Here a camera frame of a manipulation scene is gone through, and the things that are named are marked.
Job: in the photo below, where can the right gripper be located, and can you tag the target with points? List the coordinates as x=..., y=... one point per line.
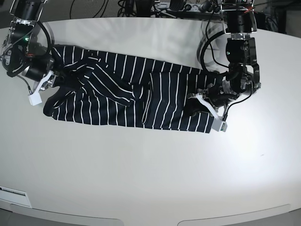
x=64, y=80

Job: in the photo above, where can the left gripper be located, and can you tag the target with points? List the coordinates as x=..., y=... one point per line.
x=218, y=94

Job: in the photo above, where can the navy white striped T-shirt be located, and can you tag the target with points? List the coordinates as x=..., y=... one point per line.
x=128, y=91

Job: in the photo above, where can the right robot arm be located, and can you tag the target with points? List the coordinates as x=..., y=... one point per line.
x=29, y=52

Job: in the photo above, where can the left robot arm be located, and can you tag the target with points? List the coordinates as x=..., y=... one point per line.
x=243, y=75

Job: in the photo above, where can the grey power strip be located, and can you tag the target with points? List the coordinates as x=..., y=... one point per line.
x=195, y=7

